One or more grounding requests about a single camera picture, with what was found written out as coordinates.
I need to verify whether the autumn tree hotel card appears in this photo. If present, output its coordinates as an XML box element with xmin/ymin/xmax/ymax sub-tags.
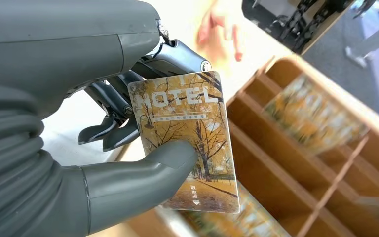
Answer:
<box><xmin>176</xmin><ymin>181</ymin><xmax>292</xmax><ymax>237</ymax></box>
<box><xmin>127</xmin><ymin>71</ymin><xmax>241</xmax><ymax>214</ymax></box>
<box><xmin>264</xmin><ymin>74</ymin><xmax>371</xmax><ymax>155</ymax></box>

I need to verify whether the wooden card organizer box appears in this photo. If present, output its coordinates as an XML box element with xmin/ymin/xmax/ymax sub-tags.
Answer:
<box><xmin>124</xmin><ymin>55</ymin><xmax>379</xmax><ymax>237</ymax></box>

